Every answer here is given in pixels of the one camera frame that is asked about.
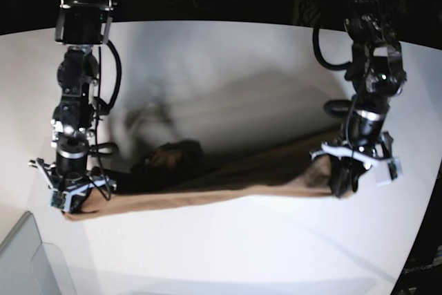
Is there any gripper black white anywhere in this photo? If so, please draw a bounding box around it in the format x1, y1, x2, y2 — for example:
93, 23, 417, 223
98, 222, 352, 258
28, 158, 116, 213
310, 131, 395, 198

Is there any brown t-shirt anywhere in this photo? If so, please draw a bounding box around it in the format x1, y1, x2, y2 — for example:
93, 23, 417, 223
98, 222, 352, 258
63, 130, 338, 221

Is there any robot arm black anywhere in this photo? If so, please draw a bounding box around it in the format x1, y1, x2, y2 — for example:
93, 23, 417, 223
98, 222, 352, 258
29, 0, 122, 213
312, 0, 407, 198

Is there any grey plastic bin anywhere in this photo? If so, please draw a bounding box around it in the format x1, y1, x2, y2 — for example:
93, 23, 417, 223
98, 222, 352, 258
1, 211, 77, 295

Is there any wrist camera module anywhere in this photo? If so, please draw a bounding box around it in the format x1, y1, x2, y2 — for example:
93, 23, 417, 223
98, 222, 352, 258
374, 157, 403, 187
48, 189, 77, 213

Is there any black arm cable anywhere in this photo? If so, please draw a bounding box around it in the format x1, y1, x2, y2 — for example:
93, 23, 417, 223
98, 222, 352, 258
89, 39, 124, 158
312, 25, 355, 71

